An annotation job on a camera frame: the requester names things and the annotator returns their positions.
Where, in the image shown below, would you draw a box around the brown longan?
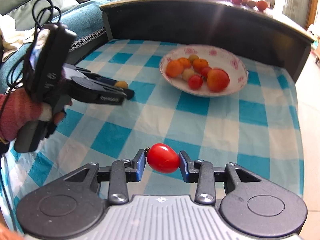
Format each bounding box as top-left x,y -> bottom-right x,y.
181,68 -> 195,82
188,54 -> 199,64
114,81 -> 129,89

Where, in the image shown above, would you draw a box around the elongated red tomato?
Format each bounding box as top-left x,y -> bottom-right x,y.
146,143 -> 180,173

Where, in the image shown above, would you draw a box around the mandarin orange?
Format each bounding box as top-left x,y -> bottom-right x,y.
192,59 -> 209,73
165,60 -> 184,77
178,57 -> 191,69

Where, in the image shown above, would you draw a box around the red cherry tomato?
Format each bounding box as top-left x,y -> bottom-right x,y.
188,75 -> 203,90

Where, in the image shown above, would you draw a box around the small red tomato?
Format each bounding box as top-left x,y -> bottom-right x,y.
200,67 -> 212,80

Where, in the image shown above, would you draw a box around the large red apple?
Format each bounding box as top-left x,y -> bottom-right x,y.
207,68 -> 230,93

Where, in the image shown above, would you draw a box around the fruits on table top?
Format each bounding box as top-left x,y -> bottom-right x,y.
231,0 -> 269,12

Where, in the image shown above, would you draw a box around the left hand red glove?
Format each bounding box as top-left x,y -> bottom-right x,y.
1,88 -> 66,148

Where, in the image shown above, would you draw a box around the teal sofa cover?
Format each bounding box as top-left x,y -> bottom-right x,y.
1,0 -> 118,94

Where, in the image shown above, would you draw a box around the white floral plate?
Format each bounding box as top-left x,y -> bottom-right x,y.
159,45 -> 248,97

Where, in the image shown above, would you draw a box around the dark curved coffee table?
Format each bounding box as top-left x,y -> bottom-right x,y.
100,0 -> 313,81

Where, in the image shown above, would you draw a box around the black cable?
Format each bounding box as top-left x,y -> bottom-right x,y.
6,0 -> 62,91

